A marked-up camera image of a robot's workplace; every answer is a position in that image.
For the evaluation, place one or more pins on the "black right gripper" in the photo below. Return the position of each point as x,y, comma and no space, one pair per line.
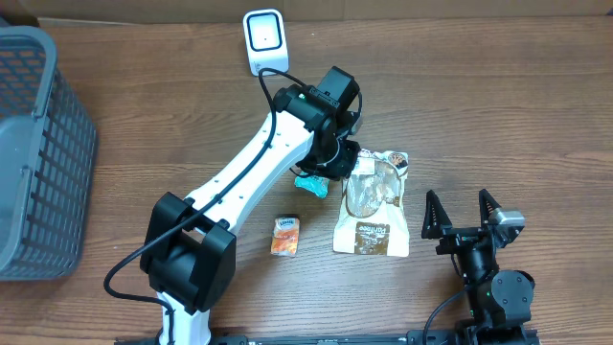
455,236

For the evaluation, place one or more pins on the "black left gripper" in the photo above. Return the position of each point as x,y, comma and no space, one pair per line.
332,163

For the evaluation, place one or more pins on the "green wipes packet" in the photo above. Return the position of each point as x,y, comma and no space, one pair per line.
317,185

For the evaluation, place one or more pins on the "clear bread bag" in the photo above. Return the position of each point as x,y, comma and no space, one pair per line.
371,216

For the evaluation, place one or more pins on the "orange tissue packet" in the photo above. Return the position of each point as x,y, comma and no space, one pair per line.
285,236

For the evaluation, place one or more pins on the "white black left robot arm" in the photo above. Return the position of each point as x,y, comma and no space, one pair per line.
191,243

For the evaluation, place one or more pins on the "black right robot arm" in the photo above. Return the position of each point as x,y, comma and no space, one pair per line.
499,300

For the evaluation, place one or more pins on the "grey plastic basket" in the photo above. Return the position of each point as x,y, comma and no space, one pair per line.
49,148

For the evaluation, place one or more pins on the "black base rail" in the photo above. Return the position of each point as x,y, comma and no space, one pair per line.
335,339

